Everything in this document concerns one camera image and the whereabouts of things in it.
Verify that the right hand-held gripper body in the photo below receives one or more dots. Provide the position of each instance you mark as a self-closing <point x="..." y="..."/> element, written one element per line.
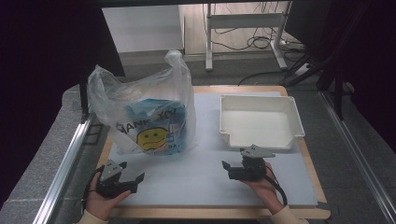
<point x="253" y="168"/>

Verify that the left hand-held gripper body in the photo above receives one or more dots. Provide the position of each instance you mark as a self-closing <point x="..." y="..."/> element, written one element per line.
<point x="110" y="172"/>

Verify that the white plastic tray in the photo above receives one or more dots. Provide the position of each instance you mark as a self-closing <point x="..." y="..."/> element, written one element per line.
<point x="258" y="124"/>

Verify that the blue snack packet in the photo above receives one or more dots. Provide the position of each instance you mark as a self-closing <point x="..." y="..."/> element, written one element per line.
<point x="146" y="109"/>

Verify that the clear smiley plastic bag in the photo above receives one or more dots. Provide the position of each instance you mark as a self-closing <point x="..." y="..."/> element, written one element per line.
<point x="104" y="93"/>

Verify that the person's right hand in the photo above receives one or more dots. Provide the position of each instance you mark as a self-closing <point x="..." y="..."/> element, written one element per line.
<point x="267" y="193"/>

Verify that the person's left hand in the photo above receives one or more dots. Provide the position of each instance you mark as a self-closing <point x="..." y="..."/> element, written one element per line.
<point x="99" y="205"/>

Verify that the black curtain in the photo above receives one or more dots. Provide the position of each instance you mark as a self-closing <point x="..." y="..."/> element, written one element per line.
<point x="40" y="62"/>
<point x="367" y="56"/>

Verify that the white cabinet panel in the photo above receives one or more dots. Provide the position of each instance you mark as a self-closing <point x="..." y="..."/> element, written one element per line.
<point x="143" y="28"/>

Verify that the aluminium rail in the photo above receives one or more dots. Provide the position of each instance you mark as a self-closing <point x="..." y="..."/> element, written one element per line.
<point x="62" y="168"/>
<point x="358" y="155"/>

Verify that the white metal desk frame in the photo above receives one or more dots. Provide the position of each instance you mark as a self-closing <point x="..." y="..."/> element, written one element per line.
<point x="246" y="20"/>

